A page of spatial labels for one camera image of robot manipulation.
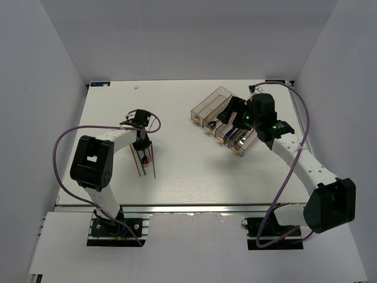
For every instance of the orange chopstick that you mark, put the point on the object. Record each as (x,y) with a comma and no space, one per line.
(134,158)

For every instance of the right blue table label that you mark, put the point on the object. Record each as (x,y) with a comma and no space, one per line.
(277,81)

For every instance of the blue table label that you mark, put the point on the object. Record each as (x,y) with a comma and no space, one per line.
(277,81)
(100,84)

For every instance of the aluminium table rail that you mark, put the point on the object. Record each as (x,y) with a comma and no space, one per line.
(238,208)
(299,111)

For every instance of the black spoon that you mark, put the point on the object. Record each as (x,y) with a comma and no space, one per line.
(211,125)

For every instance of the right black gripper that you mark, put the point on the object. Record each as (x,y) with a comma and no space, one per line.
(235,105)

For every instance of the colourful rainbow spoon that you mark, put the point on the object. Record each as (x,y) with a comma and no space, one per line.
(145,159)

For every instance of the green chopstick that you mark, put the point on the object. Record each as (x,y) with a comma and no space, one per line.
(153,160)
(141,164)

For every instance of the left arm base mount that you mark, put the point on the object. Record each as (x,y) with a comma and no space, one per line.
(106,233)

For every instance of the aluminium front table rail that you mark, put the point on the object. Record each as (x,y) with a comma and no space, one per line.
(238,208)

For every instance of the aluminium right table rail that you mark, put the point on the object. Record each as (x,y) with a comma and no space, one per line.
(299,111)

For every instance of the blue plastic knife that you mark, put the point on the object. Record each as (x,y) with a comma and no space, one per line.
(230,132)

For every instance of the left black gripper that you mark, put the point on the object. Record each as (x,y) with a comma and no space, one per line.
(145,144)

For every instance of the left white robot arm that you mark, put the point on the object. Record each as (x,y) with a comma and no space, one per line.
(92,166)

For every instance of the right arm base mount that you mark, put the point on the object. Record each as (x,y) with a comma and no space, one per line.
(270,232)

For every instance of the left blue table label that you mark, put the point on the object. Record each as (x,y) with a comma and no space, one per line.
(100,84)

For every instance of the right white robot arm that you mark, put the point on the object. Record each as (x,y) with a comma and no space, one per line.
(332,200)

